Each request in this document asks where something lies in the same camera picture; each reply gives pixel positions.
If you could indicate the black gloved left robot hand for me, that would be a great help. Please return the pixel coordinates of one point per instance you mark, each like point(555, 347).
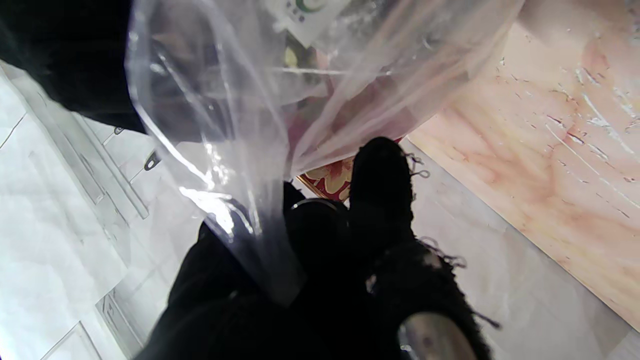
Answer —
point(350, 300)

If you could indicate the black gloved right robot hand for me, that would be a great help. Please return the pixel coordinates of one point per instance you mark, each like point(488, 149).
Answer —
point(65, 55)

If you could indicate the red floral tea tin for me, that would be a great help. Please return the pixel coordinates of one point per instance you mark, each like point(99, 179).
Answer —
point(332, 180)

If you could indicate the clear plastic tea bag pouch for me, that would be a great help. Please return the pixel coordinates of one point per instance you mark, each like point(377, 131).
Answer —
point(225, 100)

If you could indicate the pyramid tea bag with tag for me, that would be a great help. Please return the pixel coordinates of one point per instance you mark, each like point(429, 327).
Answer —
point(305, 15)

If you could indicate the white printed backdrop cloth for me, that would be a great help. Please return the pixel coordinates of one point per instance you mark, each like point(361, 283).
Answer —
point(50, 225)

